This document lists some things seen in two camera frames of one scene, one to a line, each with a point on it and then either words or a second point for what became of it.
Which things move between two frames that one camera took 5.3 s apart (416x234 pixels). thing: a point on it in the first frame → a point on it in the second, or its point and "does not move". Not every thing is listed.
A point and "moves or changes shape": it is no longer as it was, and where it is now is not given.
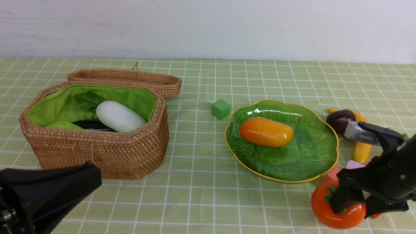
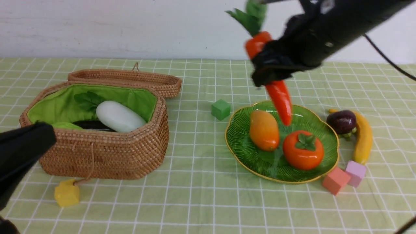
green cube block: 220,109 does not move
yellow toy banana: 361,152 does not move
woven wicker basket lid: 170,83 does not move
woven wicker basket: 118,155 does not move
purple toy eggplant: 92,124 does not move
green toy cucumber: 64,124 does not move
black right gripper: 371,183 → 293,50
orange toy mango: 265,132 moves or changes shape
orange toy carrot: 405,137 → 252,15
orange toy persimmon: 322,207 → 302,150
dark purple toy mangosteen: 338,120 does not move
